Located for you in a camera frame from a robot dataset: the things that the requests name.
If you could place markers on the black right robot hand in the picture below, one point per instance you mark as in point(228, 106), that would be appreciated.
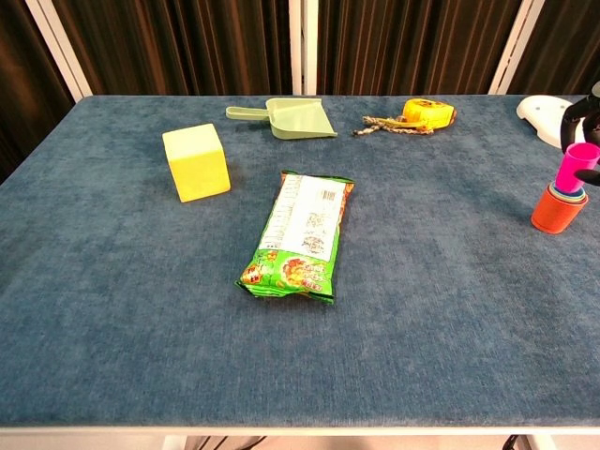
point(568, 126)

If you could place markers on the pink plastic cup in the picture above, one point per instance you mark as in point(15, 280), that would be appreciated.
point(574, 169)

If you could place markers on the light blue plastic cup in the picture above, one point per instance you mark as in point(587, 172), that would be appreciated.
point(574, 193)

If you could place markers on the dark purple plastic cup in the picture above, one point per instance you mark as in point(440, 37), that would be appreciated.
point(586, 199)

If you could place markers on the large orange plastic cup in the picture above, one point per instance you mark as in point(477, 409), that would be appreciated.
point(553, 218)

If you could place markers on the dark brown curtain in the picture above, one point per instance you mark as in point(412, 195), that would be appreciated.
point(23, 94)
point(187, 47)
point(562, 37)
point(412, 47)

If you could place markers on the yellow tape measure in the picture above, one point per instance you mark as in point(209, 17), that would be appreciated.
point(429, 112)

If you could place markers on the light green plastic dustpan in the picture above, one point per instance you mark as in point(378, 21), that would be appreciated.
point(297, 119)

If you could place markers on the green snack bag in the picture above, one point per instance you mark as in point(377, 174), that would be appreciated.
point(300, 225)

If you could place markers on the yellow cube box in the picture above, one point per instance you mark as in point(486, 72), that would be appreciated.
point(199, 169)

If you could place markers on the blue fabric tablecloth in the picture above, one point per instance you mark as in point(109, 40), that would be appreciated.
point(140, 328)

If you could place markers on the white frame post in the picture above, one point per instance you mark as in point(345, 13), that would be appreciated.
point(303, 47)
point(515, 47)
point(58, 47)

